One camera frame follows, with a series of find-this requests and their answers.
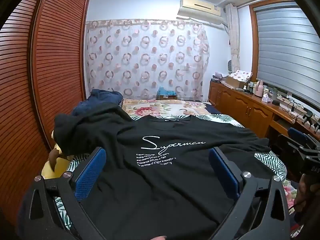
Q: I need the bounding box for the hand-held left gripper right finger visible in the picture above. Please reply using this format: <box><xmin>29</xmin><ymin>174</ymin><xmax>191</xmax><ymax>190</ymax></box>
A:
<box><xmin>209</xmin><ymin>146</ymin><xmax>294</xmax><ymax>240</ymax></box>

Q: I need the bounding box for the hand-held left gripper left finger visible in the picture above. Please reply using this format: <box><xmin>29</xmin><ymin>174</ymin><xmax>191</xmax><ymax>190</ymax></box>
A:
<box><xmin>24</xmin><ymin>147</ymin><xmax>108</xmax><ymax>240</ymax></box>

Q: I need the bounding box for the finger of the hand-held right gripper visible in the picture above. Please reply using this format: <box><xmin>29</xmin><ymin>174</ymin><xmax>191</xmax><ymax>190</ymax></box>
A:
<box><xmin>277</xmin><ymin>134</ymin><xmax>307</xmax><ymax>161</ymax></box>
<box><xmin>287</xmin><ymin>127</ymin><xmax>316</xmax><ymax>146</ymax></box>

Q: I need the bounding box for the black printed t-shirt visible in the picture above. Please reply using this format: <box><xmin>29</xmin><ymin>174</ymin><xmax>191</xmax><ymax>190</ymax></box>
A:
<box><xmin>54</xmin><ymin>102</ymin><xmax>270</xmax><ymax>240</ymax></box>

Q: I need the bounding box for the person's right hand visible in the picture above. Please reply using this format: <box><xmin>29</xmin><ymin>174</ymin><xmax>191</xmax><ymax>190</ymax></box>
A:
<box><xmin>294</xmin><ymin>174</ymin><xmax>320</xmax><ymax>213</ymax></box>

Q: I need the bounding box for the black desk stand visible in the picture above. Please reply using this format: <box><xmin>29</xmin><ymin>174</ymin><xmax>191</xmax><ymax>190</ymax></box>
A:
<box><xmin>302</xmin><ymin>109</ymin><xmax>320</xmax><ymax>133</ymax></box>

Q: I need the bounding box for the yellow cushion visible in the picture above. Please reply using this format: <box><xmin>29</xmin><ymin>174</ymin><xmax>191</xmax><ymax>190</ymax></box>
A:
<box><xmin>41</xmin><ymin>155</ymin><xmax>72</xmax><ymax>180</ymax></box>

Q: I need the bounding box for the palm leaf bedsheet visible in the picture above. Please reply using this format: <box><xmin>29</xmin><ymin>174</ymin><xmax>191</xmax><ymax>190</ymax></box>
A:
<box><xmin>54</xmin><ymin>114</ymin><xmax>288</xmax><ymax>233</ymax></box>

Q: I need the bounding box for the navy blue bed sheet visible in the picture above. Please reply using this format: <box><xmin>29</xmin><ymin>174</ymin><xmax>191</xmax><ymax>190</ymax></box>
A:
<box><xmin>195</xmin><ymin>101</ymin><xmax>223</xmax><ymax>115</ymax></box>

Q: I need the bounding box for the long wooden cabinet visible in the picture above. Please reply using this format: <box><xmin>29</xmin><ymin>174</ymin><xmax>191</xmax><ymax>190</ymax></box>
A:
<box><xmin>208</xmin><ymin>80</ymin><xmax>320</xmax><ymax>145</ymax></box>

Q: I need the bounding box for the navy blue folded garment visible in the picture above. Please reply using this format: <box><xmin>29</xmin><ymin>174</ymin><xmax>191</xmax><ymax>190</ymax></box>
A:
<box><xmin>72</xmin><ymin>89</ymin><xmax>124</xmax><ymax>117</ymax></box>

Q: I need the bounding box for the open cardboard box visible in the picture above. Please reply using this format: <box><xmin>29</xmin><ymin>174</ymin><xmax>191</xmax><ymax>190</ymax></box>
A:
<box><xmin>225</xmin><ymin>76</ymin><xmax>248</xmax><ymax>89</ymax></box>

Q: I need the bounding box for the polka dot cloth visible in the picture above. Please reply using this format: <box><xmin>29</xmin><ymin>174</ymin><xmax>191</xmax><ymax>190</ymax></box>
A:
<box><xmin>229</xmin><ymin>69</ymin><xmax>253</xmax><ymax>82</ymax></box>

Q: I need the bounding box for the grey window blind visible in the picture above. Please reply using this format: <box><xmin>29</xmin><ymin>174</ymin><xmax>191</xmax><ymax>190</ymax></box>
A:
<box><xmin>255</xmin><ymin>1</ymin><xmax>320</xmax><ymax>105</ymax></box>

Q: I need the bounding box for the small cardboard box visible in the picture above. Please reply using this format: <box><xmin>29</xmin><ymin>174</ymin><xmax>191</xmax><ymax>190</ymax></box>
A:
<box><xmin>156</xmin><ymin>94</ymin><xmax>178</xmax><ymax>101</ymax></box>

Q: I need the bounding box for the blue tissue box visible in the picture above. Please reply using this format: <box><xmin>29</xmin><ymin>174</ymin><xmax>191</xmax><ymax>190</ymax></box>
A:
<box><xmin>157</xmin><ymin>87</ymin><xmax>177</xmax><ymax>97</ymax></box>

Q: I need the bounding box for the beige tied curtain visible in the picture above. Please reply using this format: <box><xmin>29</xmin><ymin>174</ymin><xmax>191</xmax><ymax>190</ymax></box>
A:
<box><xmin>225</xmin><ymin>4</ymin><xmax>241</xmax><ymax>77</ymax></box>

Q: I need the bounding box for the wooden louvered wardrobe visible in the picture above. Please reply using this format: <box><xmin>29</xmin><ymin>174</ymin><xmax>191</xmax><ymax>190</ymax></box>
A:
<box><xmin>0</xmin><ymin>0</ymin><xmax>91</xmax><ymax>220</ymax></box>

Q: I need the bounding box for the circle patterned sheer curtain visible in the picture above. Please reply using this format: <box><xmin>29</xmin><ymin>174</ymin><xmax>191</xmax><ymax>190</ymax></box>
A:
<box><xmin>85</xmin><ymin>19</ymin><xmax>210</xmax><ymax>102</ymax></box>

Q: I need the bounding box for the beige wall air conditioner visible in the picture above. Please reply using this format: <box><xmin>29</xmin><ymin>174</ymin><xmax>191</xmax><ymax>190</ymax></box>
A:
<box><xmin>177</xmin><ymin>0</ymin><xmax>224</xmax><ymax>24</ymax></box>

